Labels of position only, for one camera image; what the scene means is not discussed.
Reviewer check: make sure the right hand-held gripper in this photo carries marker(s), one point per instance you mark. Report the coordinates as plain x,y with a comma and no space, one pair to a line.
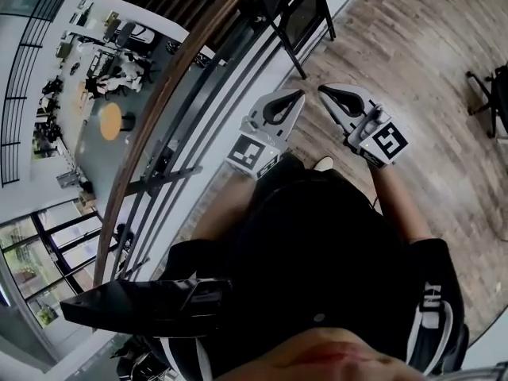
387,141

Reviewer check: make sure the person's head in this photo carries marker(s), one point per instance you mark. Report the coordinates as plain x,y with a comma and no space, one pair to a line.
329,361

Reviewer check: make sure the black office chair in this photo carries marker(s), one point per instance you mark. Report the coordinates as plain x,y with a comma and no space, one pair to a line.
498,97

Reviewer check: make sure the person's black shirt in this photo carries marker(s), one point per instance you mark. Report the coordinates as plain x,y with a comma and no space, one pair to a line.
317,244

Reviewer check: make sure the person's white shoe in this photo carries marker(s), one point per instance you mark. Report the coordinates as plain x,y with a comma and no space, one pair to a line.
323,163

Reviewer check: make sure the black framed window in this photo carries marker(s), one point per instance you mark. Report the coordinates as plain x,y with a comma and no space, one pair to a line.
28,260

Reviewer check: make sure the orange round table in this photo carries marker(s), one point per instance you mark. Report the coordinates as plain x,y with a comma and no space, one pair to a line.
110,119

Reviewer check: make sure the long black balcony railing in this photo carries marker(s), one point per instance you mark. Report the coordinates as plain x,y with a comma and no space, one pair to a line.
10,99

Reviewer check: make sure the metal railing with wooden handrail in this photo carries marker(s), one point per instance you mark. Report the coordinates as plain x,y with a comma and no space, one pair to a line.
137,141

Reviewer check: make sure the black chest-mounted device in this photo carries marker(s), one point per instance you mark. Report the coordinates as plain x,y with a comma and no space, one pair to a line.
139,304

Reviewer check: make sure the person's left forearm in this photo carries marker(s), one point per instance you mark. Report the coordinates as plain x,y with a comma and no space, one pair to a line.
220,208

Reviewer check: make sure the black round stool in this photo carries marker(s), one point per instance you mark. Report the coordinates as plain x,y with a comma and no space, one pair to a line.
128,120

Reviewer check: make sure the person's right forearm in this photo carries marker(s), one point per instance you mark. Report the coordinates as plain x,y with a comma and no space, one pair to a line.
401,205

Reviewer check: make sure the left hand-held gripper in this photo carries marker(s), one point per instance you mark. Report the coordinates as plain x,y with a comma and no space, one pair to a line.
248,153

